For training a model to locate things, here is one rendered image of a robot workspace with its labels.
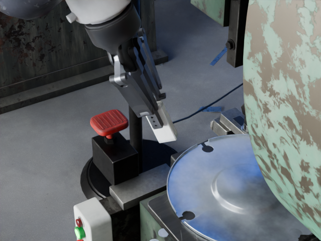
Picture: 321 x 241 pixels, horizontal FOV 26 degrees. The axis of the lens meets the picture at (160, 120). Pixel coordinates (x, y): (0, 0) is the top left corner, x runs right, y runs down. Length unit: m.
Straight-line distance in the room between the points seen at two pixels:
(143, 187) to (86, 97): 1.39
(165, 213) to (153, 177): 0.28
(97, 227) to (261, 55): 0.88
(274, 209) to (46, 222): 1.20
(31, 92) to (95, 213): 1.44
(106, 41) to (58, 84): 1.88
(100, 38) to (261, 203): 0.44
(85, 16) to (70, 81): 1.91
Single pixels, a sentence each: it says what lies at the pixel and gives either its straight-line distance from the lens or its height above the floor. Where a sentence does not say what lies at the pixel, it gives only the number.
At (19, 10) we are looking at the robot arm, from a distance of 0.87.
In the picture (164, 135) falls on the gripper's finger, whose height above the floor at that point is 0.95.
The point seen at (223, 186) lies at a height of 0.79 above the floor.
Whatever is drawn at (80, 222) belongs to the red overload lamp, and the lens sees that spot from 1.42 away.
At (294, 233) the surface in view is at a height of 0.78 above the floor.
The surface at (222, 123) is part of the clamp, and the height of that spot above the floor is 0.74.
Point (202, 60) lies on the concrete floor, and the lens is 3.01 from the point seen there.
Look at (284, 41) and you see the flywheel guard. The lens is 0.55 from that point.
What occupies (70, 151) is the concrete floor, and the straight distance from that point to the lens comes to 2.54.
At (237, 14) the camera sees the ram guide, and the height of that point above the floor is 1.09.
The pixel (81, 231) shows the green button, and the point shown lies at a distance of 1.43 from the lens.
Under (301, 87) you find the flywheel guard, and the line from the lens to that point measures 0.55.
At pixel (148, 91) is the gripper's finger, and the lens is 1.01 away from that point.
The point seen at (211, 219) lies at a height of 0.78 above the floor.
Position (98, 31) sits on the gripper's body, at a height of 1.15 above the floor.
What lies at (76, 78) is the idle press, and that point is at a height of 0.03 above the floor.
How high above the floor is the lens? 1.63
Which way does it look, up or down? 38 degrees down
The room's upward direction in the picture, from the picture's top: straight up
